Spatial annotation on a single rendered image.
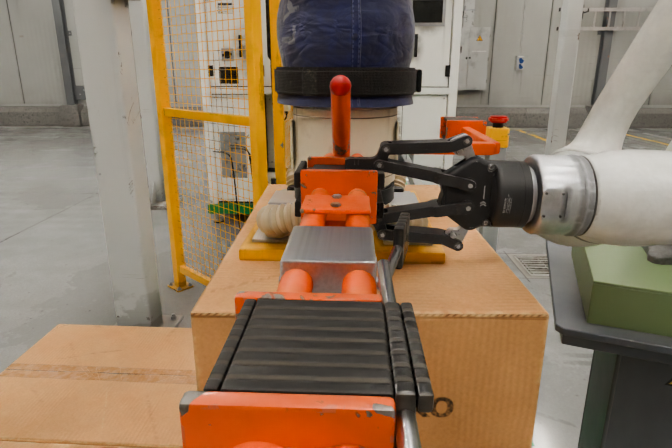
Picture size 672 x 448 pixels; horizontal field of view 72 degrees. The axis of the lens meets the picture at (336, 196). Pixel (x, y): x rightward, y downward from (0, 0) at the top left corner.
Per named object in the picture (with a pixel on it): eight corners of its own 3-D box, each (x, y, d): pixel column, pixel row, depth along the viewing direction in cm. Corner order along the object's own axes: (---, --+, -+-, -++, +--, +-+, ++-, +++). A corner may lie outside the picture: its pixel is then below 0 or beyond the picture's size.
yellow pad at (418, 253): (367, 198, 98) (367, 175, 96) (415, 199, 97) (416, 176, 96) (373, 264, 65) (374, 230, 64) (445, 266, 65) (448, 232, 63)
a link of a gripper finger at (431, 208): (465, 191, 54) (467, 202, 55) (370, 207, 56) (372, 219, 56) (472, 200, 51) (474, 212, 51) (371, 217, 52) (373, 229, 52)
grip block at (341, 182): (302, 201, 59) (301, 155, 57) (379, 203, 59) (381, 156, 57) (293, 223, 51) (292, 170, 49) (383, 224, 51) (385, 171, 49)
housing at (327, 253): (290, 277, 38) (289, 224, 36) (375, 279, 37) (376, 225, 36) (276, 323, 31) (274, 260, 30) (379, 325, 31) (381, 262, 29)
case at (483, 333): (273, 335, 120) (267, 183, 110) (429, 335, 120) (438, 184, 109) (213, 582, 62) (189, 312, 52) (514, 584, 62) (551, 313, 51)
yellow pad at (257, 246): (277, 197, 98) (276, 174, 97) (324, 198, 98) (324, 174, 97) (238, 261, 66) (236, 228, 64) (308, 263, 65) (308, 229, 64)
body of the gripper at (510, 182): (540, 163, 47) (448, 161, 48) (530, 241, 50) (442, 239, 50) (517, 151, 55) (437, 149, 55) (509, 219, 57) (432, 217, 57)
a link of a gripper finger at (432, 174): (473, 194, 51) (477, 181, 50) (372, 171, 50) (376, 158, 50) (465, 185, 54) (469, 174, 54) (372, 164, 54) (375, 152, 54)
